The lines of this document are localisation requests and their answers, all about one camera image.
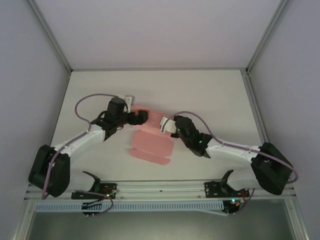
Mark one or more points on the pink cloth garment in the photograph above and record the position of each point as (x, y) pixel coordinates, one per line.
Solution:
(152, 147)

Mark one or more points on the aluminium side rail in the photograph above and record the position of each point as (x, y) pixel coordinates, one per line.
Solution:
(260, 112)

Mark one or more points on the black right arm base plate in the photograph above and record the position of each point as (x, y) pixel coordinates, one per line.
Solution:
(212, 187)

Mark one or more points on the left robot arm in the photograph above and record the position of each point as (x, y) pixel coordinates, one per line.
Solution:
(80, 142)

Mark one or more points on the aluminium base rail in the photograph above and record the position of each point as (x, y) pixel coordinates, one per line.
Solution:
(160, 188)

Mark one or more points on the aluminium frame post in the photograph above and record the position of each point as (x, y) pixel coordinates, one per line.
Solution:
(51, 35)
(267, 35)

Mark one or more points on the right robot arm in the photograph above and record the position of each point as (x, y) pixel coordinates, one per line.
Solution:
(232, 150)

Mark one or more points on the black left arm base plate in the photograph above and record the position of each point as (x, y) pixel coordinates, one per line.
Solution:
(110, 188)

